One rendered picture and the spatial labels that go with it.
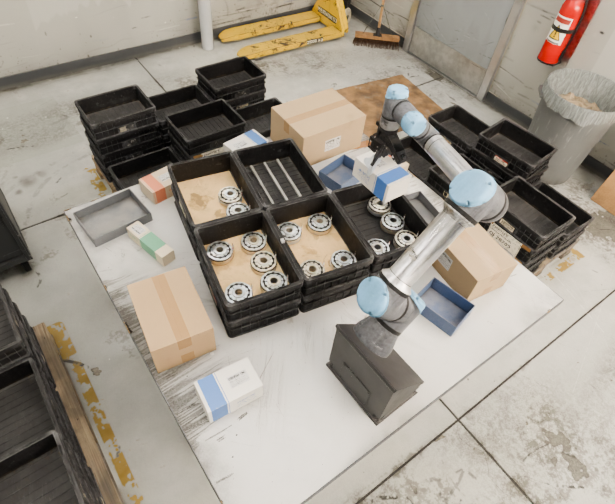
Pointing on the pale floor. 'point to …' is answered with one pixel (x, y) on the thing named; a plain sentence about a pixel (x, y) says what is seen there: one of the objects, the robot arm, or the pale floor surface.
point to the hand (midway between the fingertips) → (382, 171)
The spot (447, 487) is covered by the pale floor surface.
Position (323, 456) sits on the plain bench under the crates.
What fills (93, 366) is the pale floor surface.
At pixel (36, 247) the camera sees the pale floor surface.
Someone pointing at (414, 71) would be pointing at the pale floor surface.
